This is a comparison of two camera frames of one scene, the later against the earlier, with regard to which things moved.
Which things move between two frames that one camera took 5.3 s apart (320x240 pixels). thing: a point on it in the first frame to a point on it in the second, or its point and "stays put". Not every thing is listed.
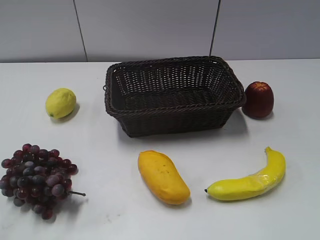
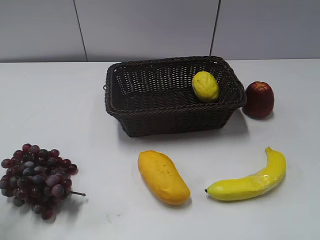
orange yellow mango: x=162 y=177 stays put
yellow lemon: x=60 y=103 to x=205 y=86
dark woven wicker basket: x=171 y=96 stays put
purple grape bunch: x=38 y=177 stays put
